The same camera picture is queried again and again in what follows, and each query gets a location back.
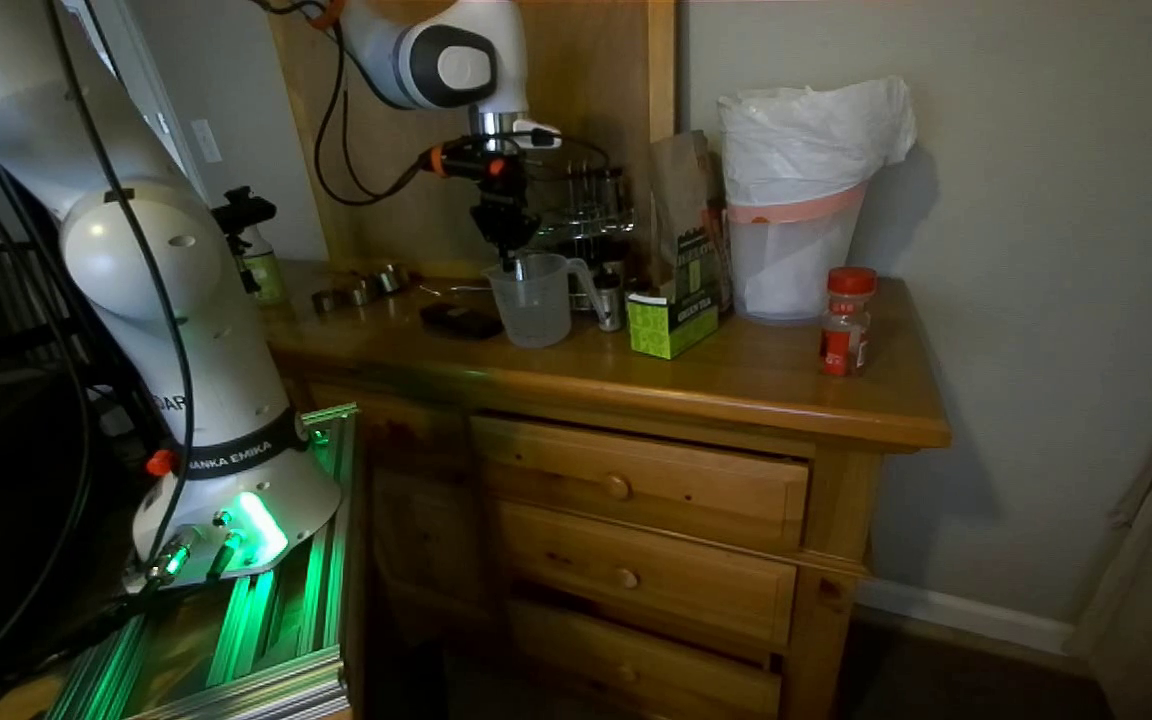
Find wooden dresser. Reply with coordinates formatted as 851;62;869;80
260;0;954;720

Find black camera on stand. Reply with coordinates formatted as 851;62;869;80
212;190;284;308

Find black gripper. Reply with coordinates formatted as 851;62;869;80
441;132;561;256

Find green and brown carton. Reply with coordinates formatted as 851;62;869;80
623;132;727;359

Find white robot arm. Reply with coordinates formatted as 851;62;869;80
0;0;561;587

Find clear plastic jug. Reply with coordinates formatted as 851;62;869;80
492;251;570;348

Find white lined trash bin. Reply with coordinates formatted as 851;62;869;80
715;76;914;319

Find black remote control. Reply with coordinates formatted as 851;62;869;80
421;305;502;339

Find red lidded spice jar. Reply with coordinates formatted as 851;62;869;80
819;270;877;377

